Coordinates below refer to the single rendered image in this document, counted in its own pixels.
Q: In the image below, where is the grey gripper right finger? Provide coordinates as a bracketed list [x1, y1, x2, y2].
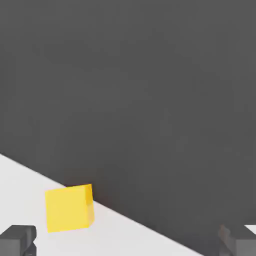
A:
[218, 224, 256, 256]

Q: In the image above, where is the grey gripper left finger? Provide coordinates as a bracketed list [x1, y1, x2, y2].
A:
[0, 224, 38, 256]

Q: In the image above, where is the small yellow cube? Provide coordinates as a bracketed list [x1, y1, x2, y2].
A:
[44, 183, 95, 234]

